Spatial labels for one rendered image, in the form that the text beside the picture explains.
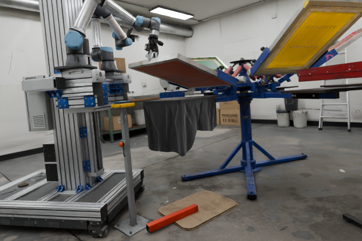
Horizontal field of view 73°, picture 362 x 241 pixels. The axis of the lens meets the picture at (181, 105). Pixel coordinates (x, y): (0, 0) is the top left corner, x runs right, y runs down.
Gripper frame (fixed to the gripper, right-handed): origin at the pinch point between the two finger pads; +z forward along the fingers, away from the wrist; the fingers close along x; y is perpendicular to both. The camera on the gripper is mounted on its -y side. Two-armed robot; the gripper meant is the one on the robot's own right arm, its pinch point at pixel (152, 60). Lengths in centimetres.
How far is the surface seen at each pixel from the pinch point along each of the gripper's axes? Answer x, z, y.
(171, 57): 1.9, 1.9, -23.7
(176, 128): -19, 50, -16
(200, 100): -36.7, 25.3, -22.2
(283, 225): -76, 110, -78
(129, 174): 0, 88, 10
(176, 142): -23, 60, -14
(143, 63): 1.9, 1.9, 8.1
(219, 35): -418, -243, 247
